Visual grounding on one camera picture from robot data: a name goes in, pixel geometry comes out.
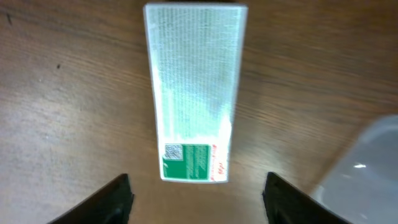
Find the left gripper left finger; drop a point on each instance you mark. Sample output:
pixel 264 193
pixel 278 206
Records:
pixel 111 204

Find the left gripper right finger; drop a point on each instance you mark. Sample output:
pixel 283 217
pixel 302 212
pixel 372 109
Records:
pixel 286 204

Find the white green Panadol box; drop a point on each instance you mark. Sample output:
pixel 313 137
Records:
pixel 195 51

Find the clear plastic container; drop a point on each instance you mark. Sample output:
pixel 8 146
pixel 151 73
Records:
pixel 362 186

